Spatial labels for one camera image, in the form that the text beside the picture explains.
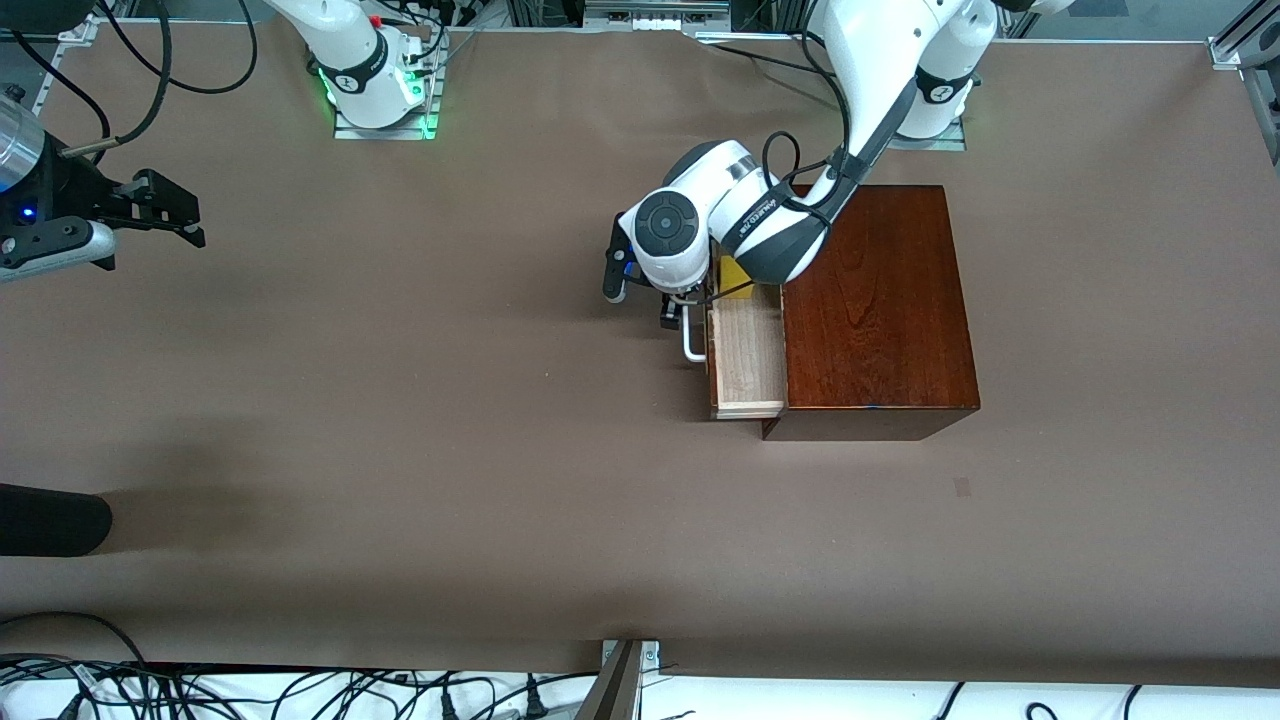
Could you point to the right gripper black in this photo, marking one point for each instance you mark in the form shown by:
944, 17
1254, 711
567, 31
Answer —
72, 190

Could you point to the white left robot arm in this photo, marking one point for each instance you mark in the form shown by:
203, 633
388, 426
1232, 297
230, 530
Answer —
720, 200

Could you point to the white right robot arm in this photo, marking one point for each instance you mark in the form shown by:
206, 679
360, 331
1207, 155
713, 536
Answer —
355, 50

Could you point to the black power plug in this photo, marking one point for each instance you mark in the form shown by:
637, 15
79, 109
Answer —
535, 702
450, 706

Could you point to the aluminium frame profile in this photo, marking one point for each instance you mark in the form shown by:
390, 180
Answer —
655, 12

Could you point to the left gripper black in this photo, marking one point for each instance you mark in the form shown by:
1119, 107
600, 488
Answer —
671, 312

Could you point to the black rounded object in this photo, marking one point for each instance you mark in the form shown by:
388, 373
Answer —
50, 520

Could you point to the aluminium table edge rail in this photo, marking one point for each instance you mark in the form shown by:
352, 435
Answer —
1245, 50
50, 65

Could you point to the dark wooden drawer cabinet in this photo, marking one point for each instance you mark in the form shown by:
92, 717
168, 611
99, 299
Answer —
880, 300

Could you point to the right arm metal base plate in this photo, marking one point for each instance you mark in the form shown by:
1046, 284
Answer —
432, 100

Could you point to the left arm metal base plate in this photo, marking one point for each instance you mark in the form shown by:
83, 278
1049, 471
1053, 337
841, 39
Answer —
935, 145

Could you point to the metal bracket with grey beam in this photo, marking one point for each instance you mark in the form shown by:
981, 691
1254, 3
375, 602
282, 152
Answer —
620, 680

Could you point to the yellow block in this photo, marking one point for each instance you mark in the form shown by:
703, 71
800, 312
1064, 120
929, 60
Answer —
738, 275

